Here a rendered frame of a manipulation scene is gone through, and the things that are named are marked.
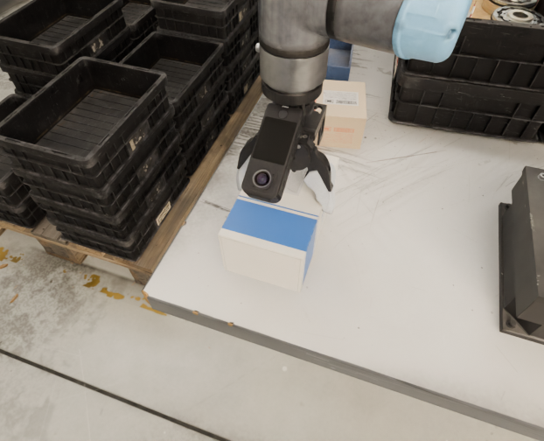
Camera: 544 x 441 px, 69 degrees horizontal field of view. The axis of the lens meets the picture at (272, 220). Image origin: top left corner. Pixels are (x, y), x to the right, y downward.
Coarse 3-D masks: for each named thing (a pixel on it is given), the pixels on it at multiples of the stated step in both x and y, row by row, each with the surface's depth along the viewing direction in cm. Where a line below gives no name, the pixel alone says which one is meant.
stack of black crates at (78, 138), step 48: (48, 96) 113; (96, 96) 127; (144, 96) 109; (0, 144) 100; (48, 144) 112; (96, 144) 112; (144, 144) 114; (48, 192) 112; (96, 192) 102; (144, 192) 123; (96, 240) 127; (144, 240) 130
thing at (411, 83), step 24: (408, 96) 79; (432, 96) 78; (456, 96) 77; (480, 96) 74; (504, 96) 73; (528, 96) 72; (408, 120) 83; (432, 120) 81; (456, 120) 80; (480, 120) 79; (504, 120) 78; (528, 120) 76
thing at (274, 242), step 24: (336, 168) 62; (240, 192) 58; (288, 192) 58; (312, 192) 58; (240, 216) 55; (264, 216) 55; (288, 216) 55; (312, 216) 55; (240, 240) 53; (264, 240) 53; (288, 240) 53; (312, 240) 56; (240, 264) 58; (264, 264) 55; (288, 264) 53; (288, 288) 58
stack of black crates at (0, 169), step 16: (16, 96) 146; (0, 112) 144; (0, 160) 140; (0, 176) 135; (16, 176) 123; (0, 192) 124; (16, 192) 126; (0, 208) 130; (16, 208) 127; (32, 208) 134; (16, 224) 137; (32, 224) 136
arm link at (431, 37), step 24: (336, 0) 34; (360, 0) 33; (384, 0) 32; (408, 0) 32; (432, 0) 31; (456, 0) 31; (336, 24) 35; (360, 24) 34; (384, 24) 33; (408, 24) 32; (432, 24) 32; (456, 24) 32; (384, 48) 36; (408, 48) 34; (432, 48) 33
